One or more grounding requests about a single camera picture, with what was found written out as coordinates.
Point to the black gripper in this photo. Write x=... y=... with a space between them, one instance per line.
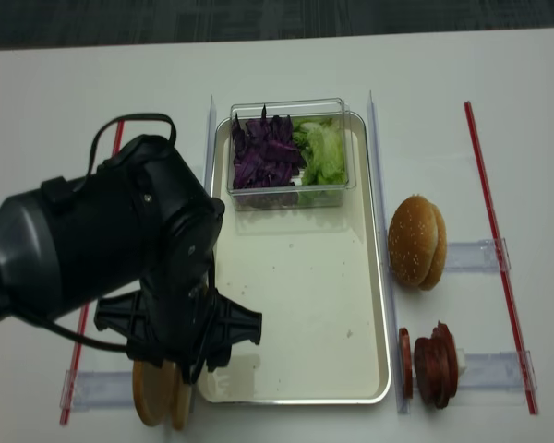
x=179 y=316

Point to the thin bun bottom slice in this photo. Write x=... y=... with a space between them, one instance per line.
x=180 y=402

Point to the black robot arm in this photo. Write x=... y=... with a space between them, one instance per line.
x=122 y=261

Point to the green lettuce pieces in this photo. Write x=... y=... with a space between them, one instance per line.
x=320 y=141

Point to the stacked dark meat slices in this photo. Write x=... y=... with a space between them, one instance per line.
x=436 y=367

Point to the large bun bottom half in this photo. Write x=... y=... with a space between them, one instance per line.
x=152 y=389

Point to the left lower clear crossbar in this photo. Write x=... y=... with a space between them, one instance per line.
x=86 y=390

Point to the clear crossbar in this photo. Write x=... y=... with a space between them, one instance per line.
x=86 y=390
x=494 y=372
x=484 y=256

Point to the white metal tray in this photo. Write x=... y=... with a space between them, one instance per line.
x=314 y=275

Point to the shredded purple cabbage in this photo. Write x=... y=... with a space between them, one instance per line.
x=265 y=157

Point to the left red tape strip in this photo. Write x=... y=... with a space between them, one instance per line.
x=117 y=134

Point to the red tape strip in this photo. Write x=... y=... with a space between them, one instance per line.
x=518 y=338
x=117 y=134

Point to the clear plastic food container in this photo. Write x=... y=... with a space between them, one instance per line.
x=330 y=107

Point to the single red sausage slice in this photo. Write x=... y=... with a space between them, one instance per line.
x=406 y=363

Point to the right long clear divider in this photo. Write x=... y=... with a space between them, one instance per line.
x=378 y=194

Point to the front sesame bun top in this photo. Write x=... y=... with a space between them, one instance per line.
x=412 y=240

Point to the sesame bun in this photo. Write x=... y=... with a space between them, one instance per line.
x=412 y=240
x=439 y=256

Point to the rear sesame bun top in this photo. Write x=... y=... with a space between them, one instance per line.
x=439 y=256

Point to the right upper clear crossbar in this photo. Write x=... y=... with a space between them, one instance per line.
x=484 y=256

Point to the right lower clear crossbar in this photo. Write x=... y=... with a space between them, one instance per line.
x=494 y=372

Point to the right red tape strip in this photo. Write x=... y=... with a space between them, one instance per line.
x=518 y=338

